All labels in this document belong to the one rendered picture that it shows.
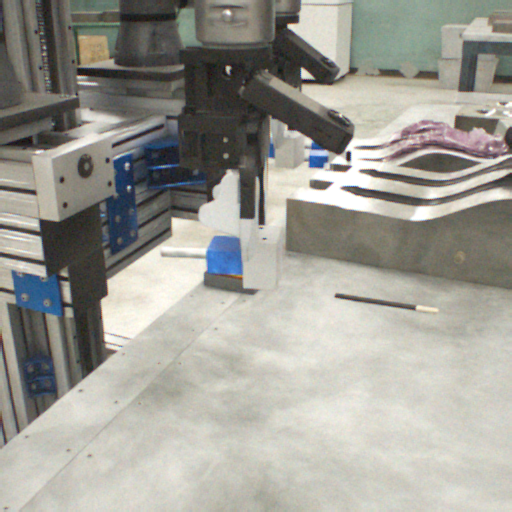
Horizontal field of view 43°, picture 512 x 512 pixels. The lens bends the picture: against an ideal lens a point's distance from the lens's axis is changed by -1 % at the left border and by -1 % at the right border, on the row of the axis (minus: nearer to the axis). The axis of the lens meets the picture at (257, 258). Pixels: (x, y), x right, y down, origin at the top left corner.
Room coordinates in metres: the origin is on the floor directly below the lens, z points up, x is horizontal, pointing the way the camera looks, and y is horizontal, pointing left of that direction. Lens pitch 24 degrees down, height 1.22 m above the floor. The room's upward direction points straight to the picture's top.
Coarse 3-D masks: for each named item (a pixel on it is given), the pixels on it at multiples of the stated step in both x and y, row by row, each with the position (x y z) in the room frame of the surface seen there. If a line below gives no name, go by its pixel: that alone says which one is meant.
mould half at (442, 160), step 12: (504, 120) 1.45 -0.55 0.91; (504, 132) 1.39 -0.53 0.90; (360, 144) 1.45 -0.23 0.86; (372, 144) 1.45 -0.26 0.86; (396, 144) 1.38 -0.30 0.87; (360, 156) 1.35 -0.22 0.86; (372, 156) 1.35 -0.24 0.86; (408, 156) 1.26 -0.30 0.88; (420, 156) 1.23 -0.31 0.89; (432, 156) 1.23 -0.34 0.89; (444, 156) 1.22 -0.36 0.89; (456, 156) 1.22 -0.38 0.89; (468, 156) 1.24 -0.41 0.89; (324, 168) 1.26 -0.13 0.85; (420, 168) 1.23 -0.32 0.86; (432, 168) 1.23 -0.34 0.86; (444, 168) 1.22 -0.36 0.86; (456, 168) 1.22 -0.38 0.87
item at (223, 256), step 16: (224, 240) 0.66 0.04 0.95; (272, 240) 0.63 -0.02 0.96; (176, 256) 0.66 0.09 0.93; (192, 256) 0.65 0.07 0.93; (208, 256) 0.64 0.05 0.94; (224, 256) 0.63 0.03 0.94; (240, 256) 0.63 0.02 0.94; (256, 256) 0.62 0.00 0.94; (272, 256) 0.62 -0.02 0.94; (208, 272) 0.64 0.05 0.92; (224, 272) 0.63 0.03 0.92; (240, 272) 0.63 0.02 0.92; (256, 272) 0.62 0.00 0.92; (272, 272) 0.62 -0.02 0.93; (272, 288) 0.62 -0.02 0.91
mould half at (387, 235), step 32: (352, 160) 1.19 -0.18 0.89; (320, 192) 1.00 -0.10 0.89; (416, 192) 1.02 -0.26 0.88; (448, 192) 0.99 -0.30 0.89; (480, 192) 0.91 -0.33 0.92; (288, 224) 0.97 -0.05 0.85; (320, 224) 0.95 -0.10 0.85; (352, 224) 0.93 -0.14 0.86; (384, 224) 0.91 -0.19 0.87; (416, 224) 0.89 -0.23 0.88; (448, 224) 0.87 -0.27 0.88; (480, 224) 0.85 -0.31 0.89; (352, 256) 0.93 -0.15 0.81; (384, 256) 0.91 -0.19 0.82; (416, 256) 0.89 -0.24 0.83; (448, 256) 0.87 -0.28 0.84; (480, 256) 0.85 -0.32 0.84
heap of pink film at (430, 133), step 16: (416, 128) 1.38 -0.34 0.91; (432, 128) 1.37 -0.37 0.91; (448, 128) 1.29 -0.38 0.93; (480, 128) 1.36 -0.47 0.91; (384, 144) 1.41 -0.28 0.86; (400, 144) 1.31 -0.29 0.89; (416, 144) 1.27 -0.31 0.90; (432, 144) 1.27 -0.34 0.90; (448, 144) 1.26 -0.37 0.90; (464, 144) 1.28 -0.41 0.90; (480, 144) 1.28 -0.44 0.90; (496, 144) 1.29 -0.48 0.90; (384, 160) 1.30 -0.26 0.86
